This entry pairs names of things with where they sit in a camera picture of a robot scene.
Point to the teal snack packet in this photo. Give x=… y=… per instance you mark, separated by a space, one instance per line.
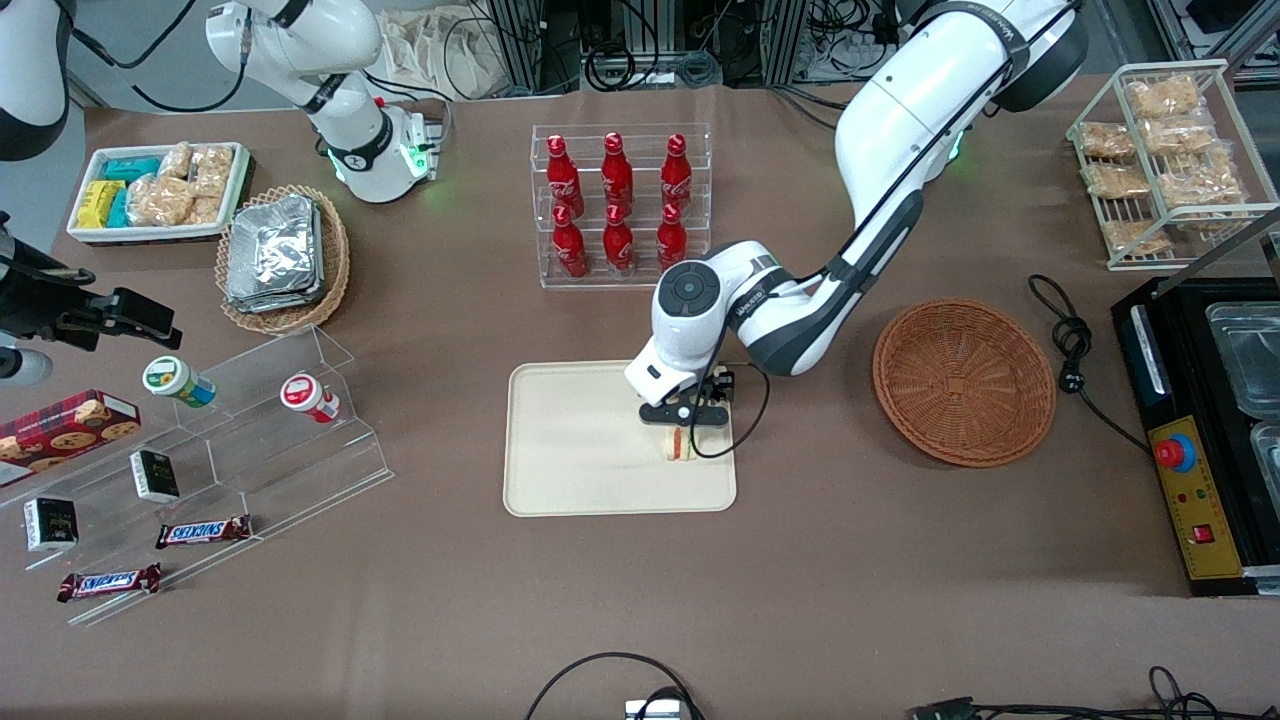
x=130 y=168
x=120 y=210

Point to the red emergency stop button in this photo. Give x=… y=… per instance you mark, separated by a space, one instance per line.
x=1172 y=453

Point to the steel pan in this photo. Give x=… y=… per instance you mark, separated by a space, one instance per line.
x=1250 y=360
x=1268 y=455

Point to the red lid yogurt cup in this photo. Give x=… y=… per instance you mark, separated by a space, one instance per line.
x=298 y=392

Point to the cream cloth bag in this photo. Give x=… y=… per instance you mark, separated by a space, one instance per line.
x=440 y=50

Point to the triangular sandwich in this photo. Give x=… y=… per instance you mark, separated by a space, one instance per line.
x=681 y=447

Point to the yellow snack packet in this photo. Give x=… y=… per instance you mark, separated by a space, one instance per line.
x=98 y=203

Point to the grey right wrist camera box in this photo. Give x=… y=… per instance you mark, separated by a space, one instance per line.
x=20 y=365

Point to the red cola bottle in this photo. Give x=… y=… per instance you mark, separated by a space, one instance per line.
x=571 y=252
x=617 y=178
x=619 y=248
x=677 y=180
x=562 y=180
x=672 y=248

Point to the red rocker switch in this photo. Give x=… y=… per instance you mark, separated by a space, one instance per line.
x=1203 y=533

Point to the brown round wicker basket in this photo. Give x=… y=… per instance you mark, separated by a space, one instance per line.
x=965 y=385

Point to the red tartan cookie box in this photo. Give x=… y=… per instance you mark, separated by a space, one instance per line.
x=60 y=430

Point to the light tan wicker basket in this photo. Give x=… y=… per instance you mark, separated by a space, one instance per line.
x=337 y=260

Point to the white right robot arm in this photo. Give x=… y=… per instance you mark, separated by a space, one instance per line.
x=300 y=40

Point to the grey metal bar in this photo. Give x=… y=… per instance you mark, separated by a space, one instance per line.
x=1225 y=250

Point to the Snickers chocolate bar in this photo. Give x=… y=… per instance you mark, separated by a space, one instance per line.
x=203 y=532
x=108 y=583

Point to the clear acrylic stepped display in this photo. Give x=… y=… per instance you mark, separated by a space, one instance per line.
x=250 y=450

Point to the beige rectangular tray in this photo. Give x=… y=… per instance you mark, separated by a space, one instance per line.
x=580 y=450

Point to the silver foil pack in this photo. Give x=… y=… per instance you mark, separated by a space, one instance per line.
x=275 y=245
x=270 y=305

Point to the green lid yogurt cup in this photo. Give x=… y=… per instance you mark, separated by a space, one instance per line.
x=165 y=377

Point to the aluminium profile frame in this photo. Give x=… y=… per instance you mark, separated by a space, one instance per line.
x=1175 y=25
x=520 y=40

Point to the small grey connector device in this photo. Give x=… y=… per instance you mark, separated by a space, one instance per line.
x=655 y=711

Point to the small black carton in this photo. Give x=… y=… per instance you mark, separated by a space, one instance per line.
x=50 y=525
x=155 y=477

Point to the clear rice cracker bag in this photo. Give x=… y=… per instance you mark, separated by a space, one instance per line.
x=160 y=200
x=213 y=170
x=176 y=160
x=207 y=210

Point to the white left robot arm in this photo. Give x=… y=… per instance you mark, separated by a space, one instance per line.
x=900 y=110

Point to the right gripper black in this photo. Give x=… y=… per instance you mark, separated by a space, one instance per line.
x=40 y=300

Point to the clear acrylic bottle rack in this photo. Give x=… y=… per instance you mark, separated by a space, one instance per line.
x=700 y=135

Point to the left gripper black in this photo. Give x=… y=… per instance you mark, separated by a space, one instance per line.
x=722 y=383

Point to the white rectangular snack tray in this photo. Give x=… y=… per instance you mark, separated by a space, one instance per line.
x=140 y=236

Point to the black machine with yellow panel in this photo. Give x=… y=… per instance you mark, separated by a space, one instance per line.
x=1210 y=500

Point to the bagged brown snack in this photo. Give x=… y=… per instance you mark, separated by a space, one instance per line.
x=1180 y=135
x=1115 y=180
x=1200 y=185
x=1135 y=237
x=1105 y=140
x=1165 y=97

